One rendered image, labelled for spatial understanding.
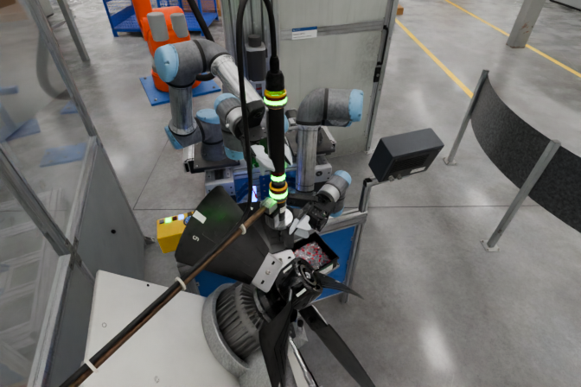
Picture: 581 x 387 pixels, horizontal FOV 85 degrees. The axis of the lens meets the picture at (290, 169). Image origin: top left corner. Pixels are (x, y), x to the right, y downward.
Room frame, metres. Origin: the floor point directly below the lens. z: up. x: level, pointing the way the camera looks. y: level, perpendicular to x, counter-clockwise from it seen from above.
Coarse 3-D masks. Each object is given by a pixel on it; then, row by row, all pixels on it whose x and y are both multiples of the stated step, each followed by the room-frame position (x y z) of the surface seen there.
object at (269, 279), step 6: (270, 258) 0.51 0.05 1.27; (276, 258) 0.52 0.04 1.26; (264, 264) 0.50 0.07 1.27; (270, 264) 0.50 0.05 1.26; (276, 264) 0.51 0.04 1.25; (282, 264) 0.52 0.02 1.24; (264, 270) 0.49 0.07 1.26; (270, 270) 0.49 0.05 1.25; (276, 270) 0.50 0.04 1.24; (258, 276) 0.47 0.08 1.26; (264, 276) 0.47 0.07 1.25; (270, 276) 0.48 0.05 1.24; (276, 276) 0.49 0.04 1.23; (252, 282) 0.45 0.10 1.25; (258, 282) 0.46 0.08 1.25; (264, 282) 0.46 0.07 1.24; (270, 282) 0.47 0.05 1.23; (264, 288) 0.45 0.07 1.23; (270, 288) 0.46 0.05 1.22
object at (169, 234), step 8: (184, 216) 0.85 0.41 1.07; (160, 224) 0.81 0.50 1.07; (168, 224) 0.81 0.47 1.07; (176, 224) 0.81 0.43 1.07; (184, 224) 0.81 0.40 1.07; (160, 232) 0.77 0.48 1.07; (168, 232) 0.77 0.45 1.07; (176, 232) 0.77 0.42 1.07; (160, 240) 0.74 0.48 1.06; (168, 240) 0.75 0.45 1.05; (176, 240) 0.76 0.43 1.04; (168, 248) 0.75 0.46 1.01
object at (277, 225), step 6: (264, 204) 0.53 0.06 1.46; (270, 204) 0.53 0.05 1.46; (276, 204) 0.54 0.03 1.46; (270, 210) 0.52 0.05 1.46; (276, 210) 0.53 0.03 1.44; (288, 210) 0.59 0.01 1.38; (270, 216) 0.52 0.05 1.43; (276, 216) 0.53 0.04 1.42; (288, 216) 0.57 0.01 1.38; (270, 222) 0.54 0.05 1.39; (276, 222) 0.53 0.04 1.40; (282, 222) 0.55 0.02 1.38; (288, 222) 0.55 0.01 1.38; (276, 228) 0.53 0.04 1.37; (282, 228) 0.53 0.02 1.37
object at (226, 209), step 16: (224, 192) 0.61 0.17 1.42; (208, 208) 0.55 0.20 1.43; (224, 208) 0.57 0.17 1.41; (192, 224) 0.49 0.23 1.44; (208, 224) 0.51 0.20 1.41; (224, 224) 0.53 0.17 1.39; (208, 240) 0.48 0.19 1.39; (240, 240) 0.51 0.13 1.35; (256, 240) 0.53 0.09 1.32; (176, 256) 0.42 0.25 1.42; (192, 256) 0.44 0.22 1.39; (224, 256) 0.47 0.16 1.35; (240, 256) 0.48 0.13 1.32; (256, 256) 0.50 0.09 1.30; (224, 272) 0.44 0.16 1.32; (240, 272) 0.46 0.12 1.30; (256, 272) 0.47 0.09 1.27
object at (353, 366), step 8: (320, 328) 0.40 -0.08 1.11; (328, 328) 0.38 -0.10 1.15; (320, 336) 0.40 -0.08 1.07; (328, 336) 0.38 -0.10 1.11; (336, 336) 0.36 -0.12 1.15; (328, 344) 0.38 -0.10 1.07; (336, 344) 0.36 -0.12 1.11; (344, 344) 0.34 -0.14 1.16; (336, 352) 0.36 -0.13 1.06; (344, 352) 0.34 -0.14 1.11; (352, 352) 0.32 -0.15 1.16; (344, 360) 0.34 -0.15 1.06; (352, 360) 0.32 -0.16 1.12; (344, 368) 0.34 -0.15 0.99; (352, 368) 0.32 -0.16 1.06; (360, 368) 0.30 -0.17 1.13; (352, 376) 0.33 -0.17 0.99; (360, 376) 0.30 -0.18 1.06; (368, 376) 0.27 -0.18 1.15; (360, 384) 0.31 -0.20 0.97; (368, 384) 0.28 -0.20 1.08
